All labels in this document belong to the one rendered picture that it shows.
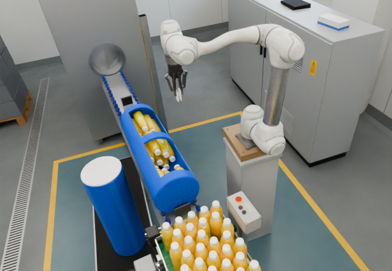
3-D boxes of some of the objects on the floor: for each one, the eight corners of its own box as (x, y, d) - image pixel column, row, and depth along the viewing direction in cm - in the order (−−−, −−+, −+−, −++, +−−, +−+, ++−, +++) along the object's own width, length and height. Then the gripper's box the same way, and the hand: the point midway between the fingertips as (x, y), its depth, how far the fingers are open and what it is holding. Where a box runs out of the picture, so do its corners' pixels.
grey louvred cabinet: (258, 73, 501) (262, -19, 413) (347, 156, 335) (385, 30, 247) (228, 81, 490) (226, -13, 402) (304, 169, 325) (329, 43, 237)
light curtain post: (171, 155, 361) (144, 13, 257) (173, 159, 356) (146, 15, 253) (167, 157, 359) (137, 15, 256) (168, 161, 355) (139, 17, 251)
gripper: (163, 67, 150) (169, 106, 164) (189, 61, 153) (193, 100, 168) (158, 62, 155) (165, 100, 170) (184, 56, 159) (188, 94, 173)
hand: (178, 95), depth 167 cm, fingers closed
